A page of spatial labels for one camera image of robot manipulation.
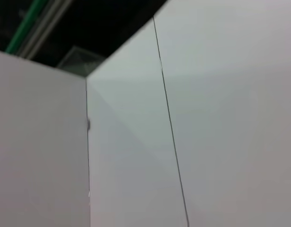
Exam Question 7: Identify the ceiling vent grille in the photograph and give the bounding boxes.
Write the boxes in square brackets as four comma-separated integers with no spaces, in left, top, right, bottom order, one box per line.
[57,46,106,77]

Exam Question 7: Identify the green ceiling pipe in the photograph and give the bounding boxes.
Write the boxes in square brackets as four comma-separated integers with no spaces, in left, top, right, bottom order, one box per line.
[5,0,42,54]

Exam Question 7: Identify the grey ceiling rail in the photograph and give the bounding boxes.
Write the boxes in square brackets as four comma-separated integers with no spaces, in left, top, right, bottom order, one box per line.
[17,0,73,60]

